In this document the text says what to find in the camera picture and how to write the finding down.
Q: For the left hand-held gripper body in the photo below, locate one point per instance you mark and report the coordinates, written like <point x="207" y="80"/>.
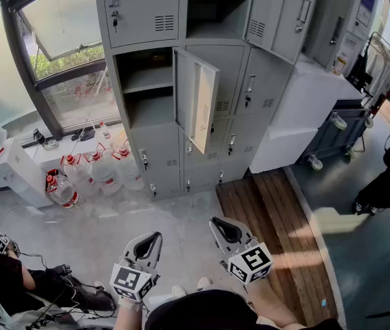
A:
<point x="131" y="280"/>

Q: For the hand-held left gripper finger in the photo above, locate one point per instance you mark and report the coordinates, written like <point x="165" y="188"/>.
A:
<point x="157" y="253"/>
<point x="133" y="247"/>

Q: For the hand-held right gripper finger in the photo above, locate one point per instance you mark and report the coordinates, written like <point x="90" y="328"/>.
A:
<point x="241" y="234"/>
<point x="221" y="241"/>

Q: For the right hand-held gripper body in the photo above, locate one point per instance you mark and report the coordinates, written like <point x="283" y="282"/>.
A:
<point x="249" y="263"/>

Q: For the grey metal locker cabinet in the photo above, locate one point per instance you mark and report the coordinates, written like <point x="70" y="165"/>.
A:
<point x="157" y="146"/>

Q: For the person's right forearm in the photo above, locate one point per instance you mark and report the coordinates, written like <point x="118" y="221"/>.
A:
<point x="270" y="301"/>

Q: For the person's left forearm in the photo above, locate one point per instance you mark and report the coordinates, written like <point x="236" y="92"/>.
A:
<point x="127" y="320"/>

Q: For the wooden plank platform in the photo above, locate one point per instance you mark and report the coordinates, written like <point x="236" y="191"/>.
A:
<point x="267" y="211"/>

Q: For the person's left shoe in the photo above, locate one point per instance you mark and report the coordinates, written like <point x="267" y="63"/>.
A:
<point x="179" y="291"/>

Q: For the person's shoe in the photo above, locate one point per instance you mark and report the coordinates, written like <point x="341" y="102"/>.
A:
<point x="179" y="291"/>
<point x="204" y="283"/>

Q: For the person's right shoe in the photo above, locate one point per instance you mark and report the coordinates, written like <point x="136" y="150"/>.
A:
<point x="204" y="283"/>

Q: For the person's black shirt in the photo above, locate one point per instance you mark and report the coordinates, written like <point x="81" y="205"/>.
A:
<point x="201" y="311"/>

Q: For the blue tape piece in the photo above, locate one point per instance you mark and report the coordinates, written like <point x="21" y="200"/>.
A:
<point x="324" y="303"/>

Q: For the small black bin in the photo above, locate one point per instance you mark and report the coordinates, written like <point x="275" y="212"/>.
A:
<point x="48" y="171"/>

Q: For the small clear bottle red cap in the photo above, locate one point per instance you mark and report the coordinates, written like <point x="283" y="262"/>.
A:
<point x="105" y="132"/>

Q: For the white window ledge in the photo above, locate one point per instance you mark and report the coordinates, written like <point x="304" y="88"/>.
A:
<point x="67" y="146"/>

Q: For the black cloth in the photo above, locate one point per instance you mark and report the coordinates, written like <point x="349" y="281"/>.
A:
<point x="84" y="135"/>

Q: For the small glass jar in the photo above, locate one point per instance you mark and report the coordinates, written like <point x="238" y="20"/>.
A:
<point x="51" y="144"/>

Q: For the white box unit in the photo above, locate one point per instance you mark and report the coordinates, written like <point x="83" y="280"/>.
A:
<point x="301" y="115"/>

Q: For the white water dispenser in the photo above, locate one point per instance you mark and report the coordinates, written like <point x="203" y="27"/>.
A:
<point x="19" y="170"/>

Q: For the grey wheeled cart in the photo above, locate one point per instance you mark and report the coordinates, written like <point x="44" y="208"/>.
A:
<point x="335" y="129"/>

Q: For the black thermos bottle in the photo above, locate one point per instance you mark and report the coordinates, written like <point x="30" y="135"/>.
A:
<point x="38" y="137"/>

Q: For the black-framed window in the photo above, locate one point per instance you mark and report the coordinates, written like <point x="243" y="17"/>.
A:
<point x="77" y="105"/>

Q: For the yellow liquid bottle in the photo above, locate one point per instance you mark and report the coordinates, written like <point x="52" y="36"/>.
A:
<point x="340" y="65"/>

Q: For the black hanging clothes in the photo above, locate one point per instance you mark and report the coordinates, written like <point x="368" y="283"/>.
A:
<point x="359" y="71"/>

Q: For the white hanging clothes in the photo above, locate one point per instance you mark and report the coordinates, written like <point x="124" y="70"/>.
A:
<point x="384" y="67"/>

